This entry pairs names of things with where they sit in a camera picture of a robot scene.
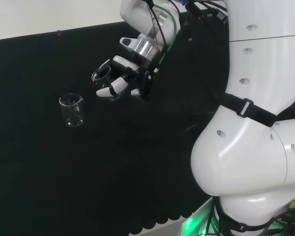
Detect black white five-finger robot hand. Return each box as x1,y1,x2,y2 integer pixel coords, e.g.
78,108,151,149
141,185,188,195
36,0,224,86
95,55,161,102

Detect small clear glass beaker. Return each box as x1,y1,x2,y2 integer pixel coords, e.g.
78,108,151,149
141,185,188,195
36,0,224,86
90,65,114,87

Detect clear glass beaker with spout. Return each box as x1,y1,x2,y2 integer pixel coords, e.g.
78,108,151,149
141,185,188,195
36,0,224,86
59,92,85,127

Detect black bench cloth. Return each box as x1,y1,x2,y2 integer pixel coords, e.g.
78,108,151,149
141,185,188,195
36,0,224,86
0,21,295,236

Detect black cable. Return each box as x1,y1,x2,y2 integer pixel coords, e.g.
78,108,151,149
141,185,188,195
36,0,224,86
142,0,169,59

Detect green cable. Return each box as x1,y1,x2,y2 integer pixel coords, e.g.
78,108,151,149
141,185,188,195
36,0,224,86
152,2,179,69

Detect black strap with buckle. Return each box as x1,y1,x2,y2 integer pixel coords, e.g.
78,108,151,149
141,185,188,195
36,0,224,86
220,92,278,128

